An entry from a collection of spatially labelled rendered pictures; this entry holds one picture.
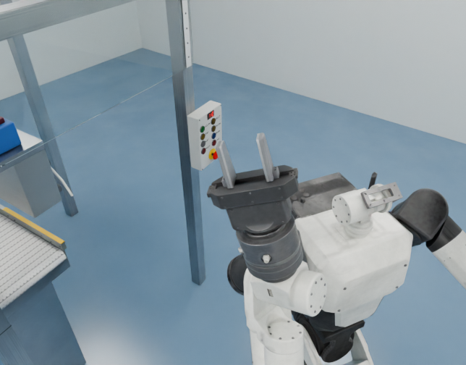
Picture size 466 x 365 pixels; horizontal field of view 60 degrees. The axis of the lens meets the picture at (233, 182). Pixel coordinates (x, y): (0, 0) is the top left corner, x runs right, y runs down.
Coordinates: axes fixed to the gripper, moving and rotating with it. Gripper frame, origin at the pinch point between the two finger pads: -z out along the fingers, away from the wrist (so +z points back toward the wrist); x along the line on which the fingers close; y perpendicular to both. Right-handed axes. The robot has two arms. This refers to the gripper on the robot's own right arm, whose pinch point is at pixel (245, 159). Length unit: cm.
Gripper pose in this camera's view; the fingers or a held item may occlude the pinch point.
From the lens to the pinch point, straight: 53.3
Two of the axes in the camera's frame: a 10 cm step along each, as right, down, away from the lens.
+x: 9.5, -1.6, -2.6
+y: -1.4, 5.1, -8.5
